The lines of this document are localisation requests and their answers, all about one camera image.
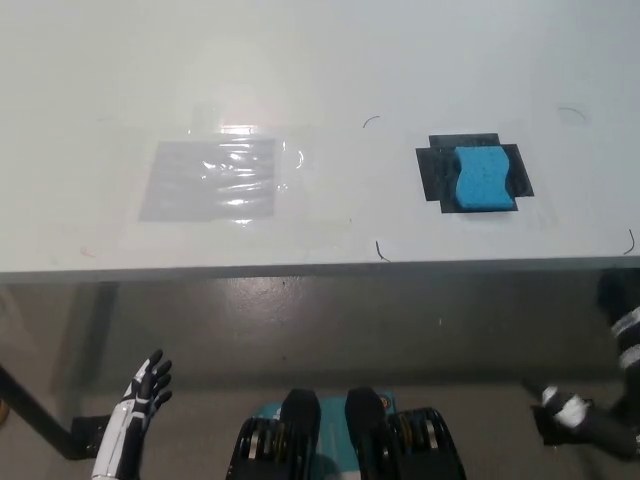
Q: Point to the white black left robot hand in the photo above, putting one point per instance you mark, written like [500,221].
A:
[150,387]

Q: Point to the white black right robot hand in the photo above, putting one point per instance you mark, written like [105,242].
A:
[565,407]

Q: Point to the blue wavy sponge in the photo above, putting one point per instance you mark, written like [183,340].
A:
[484,177]

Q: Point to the grey table leg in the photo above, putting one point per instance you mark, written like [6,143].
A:
[82,345]

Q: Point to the clear glossy plastic film patch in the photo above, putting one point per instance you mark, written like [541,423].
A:
[210,180]

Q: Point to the black tape patch on table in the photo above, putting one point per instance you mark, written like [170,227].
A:
[434,170]

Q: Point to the black metal frame leg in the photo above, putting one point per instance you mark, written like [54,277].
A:
[35,420]

